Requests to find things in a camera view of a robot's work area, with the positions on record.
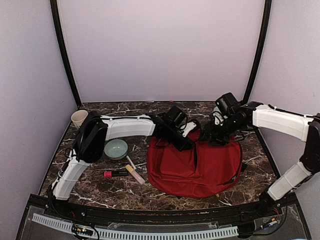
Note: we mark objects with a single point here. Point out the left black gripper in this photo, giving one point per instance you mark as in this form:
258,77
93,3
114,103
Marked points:
181,146

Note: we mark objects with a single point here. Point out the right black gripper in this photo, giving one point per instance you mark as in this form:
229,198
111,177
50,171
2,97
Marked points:
210,131

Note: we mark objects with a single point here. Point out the teal capped white marker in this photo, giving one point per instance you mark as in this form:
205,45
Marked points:
131,163

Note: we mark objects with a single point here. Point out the red student backpack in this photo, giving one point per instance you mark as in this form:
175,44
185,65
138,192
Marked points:
201,172

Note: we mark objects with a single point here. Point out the pale yellow highlighter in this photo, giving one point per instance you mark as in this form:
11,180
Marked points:
137,177

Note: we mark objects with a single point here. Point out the pink black highlighter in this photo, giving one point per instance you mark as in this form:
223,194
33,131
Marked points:
115,173

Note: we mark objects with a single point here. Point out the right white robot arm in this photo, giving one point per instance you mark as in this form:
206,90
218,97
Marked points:
305,128

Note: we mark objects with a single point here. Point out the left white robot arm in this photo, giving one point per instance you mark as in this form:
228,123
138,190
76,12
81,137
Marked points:
88,146

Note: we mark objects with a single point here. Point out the celadon bowl near left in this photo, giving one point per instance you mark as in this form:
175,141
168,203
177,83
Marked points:
116,149

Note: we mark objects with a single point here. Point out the cream patterned mug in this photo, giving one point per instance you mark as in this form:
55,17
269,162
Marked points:
79,117

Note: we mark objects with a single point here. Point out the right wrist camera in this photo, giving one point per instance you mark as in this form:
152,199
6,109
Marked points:
218,118

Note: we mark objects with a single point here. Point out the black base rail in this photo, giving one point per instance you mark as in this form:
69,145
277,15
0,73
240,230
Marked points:
100,215

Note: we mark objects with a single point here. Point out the right black frame post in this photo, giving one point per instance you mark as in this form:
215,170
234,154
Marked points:
259,50

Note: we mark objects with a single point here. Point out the black frame post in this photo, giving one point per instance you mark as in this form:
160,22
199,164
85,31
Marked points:
259,50
63,52

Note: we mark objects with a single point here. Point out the white slotted cable duct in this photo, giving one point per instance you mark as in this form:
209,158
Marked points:
121,231

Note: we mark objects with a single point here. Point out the left black frame post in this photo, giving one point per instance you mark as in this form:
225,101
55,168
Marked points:
63,52

